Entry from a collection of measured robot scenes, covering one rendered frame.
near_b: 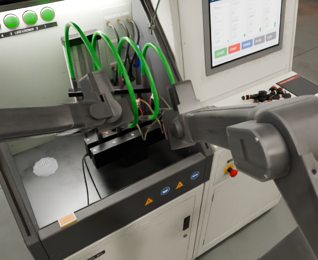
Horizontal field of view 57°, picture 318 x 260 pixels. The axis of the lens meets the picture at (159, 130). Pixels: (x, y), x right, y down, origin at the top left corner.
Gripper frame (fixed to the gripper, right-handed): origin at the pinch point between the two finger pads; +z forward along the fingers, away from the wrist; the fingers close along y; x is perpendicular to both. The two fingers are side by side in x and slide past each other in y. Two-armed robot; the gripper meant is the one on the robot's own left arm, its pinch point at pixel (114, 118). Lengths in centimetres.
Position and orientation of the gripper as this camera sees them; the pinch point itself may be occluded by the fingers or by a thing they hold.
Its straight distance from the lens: 89.4
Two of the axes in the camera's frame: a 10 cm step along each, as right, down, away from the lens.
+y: -9.2, 3.9, -1.0
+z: -0.9, 0.5, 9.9
